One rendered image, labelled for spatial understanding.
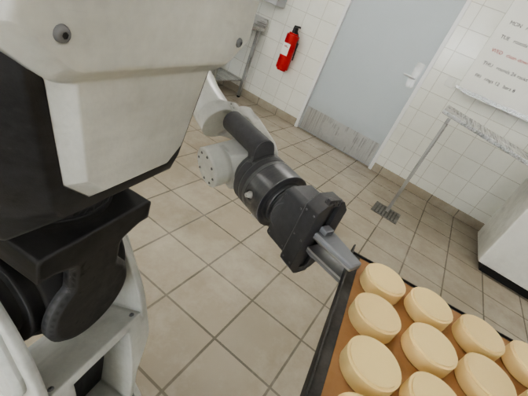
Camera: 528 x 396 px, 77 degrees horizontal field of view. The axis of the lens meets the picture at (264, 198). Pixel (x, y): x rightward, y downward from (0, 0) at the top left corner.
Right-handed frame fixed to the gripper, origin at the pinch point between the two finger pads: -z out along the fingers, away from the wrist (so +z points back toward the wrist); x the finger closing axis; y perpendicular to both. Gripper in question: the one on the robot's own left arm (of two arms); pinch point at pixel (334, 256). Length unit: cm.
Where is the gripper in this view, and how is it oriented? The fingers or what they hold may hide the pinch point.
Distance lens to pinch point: 42.6
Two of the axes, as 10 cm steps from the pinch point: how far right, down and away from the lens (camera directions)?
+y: 7.7, -0.7, 6.4
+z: -5.4, -6.0, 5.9
